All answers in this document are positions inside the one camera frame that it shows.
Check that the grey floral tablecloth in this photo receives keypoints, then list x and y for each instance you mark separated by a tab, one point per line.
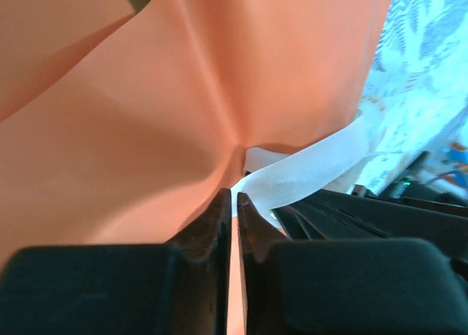
420	57

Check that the cream printed ribbon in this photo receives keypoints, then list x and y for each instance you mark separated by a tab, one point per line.
311	159

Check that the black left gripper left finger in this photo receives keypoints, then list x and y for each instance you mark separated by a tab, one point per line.
109	294

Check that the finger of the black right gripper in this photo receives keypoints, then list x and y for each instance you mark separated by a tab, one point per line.
365	218

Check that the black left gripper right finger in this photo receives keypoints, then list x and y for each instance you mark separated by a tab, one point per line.
347	294

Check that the orange wrapping paper sheet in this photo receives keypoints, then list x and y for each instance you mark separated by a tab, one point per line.
146	93

